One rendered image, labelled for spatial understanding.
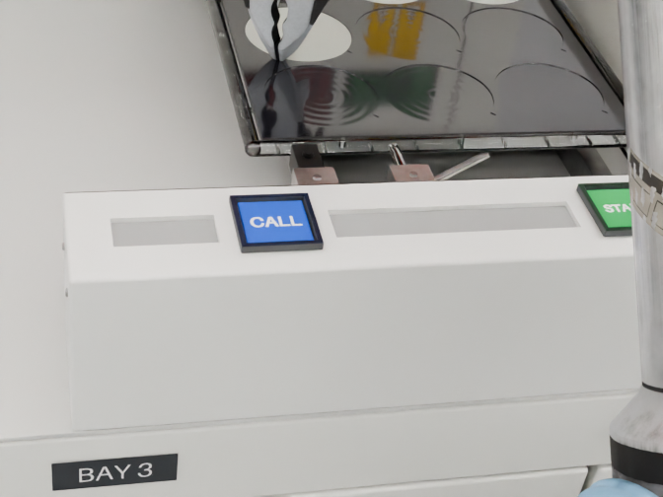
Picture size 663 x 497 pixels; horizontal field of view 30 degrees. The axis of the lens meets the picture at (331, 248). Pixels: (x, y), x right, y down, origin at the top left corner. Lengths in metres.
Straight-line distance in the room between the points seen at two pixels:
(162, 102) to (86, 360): 0.43
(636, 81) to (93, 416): 0.49
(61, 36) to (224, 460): 0.55
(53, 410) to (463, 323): 0.30
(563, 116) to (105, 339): 0.50
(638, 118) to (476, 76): 0.65
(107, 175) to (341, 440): 0.34
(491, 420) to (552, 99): 0.34
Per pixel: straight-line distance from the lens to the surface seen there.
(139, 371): 0.85
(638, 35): 0.53
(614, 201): 0.93
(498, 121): 1.11
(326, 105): 1.09
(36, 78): 1.25
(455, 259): 0.84
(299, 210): 0.85
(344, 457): 0.96
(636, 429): 0.53
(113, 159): 1.14
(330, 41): 1.18
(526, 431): 0.99
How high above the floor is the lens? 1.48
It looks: 39 degrees down
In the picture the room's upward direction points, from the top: 9 degrees clockwise
